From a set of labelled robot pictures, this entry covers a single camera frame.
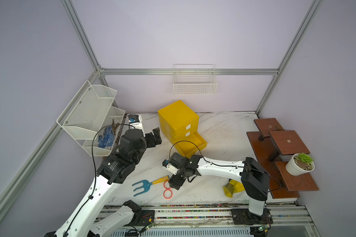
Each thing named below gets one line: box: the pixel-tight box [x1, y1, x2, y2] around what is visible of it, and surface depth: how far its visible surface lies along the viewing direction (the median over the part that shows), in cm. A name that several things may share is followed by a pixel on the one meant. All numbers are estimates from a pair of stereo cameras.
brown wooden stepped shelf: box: [246, 117, 319, 199], surface depth 78 cm
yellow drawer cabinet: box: [157, 99, 208, 158], surface depth 93 cm
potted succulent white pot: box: [285, 152, 315, 177], surface depth 69 cm
